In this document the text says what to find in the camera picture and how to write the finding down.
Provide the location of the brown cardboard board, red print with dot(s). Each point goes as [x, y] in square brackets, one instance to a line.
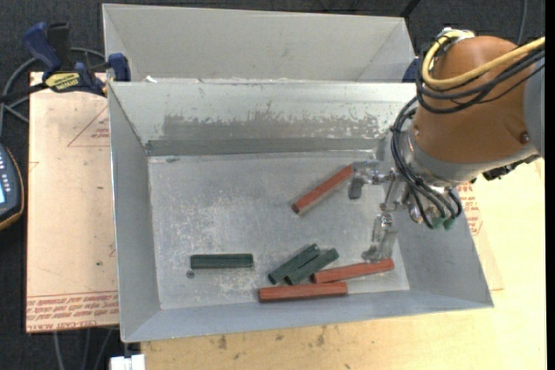
[69, 203]

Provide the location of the red-brown flat block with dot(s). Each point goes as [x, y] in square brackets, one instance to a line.
[302, 291]
[353, 271]
[323, 189]

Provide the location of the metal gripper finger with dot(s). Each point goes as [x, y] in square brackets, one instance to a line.
[358, 188]
[382, 240]

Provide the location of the grey metal bin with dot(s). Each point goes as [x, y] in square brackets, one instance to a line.
[243, 203]

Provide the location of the dark green flat block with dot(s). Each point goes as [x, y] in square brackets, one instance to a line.
[221, 261]
[315, 266]
[291, 265]

